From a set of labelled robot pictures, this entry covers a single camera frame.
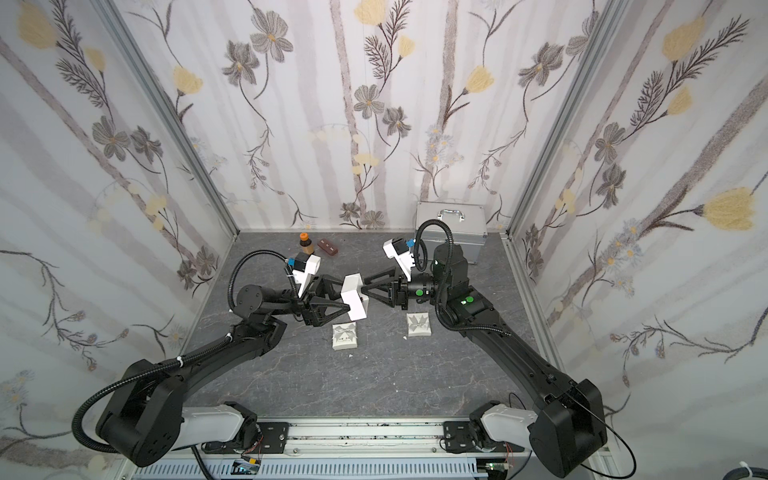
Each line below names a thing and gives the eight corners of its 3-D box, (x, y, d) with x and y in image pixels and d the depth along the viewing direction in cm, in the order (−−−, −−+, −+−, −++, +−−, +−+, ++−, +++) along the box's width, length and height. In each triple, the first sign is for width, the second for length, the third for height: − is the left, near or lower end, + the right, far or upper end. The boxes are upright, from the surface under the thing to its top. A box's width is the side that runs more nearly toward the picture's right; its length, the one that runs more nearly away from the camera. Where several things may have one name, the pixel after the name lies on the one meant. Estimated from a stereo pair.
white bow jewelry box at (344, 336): (334, 351, 91) (332, 345, 88) (334, 330, 95) (332, 324, 92) (357, 348, 92) (356, 342, 88) (356, 328, 96) (355, 322, 93)
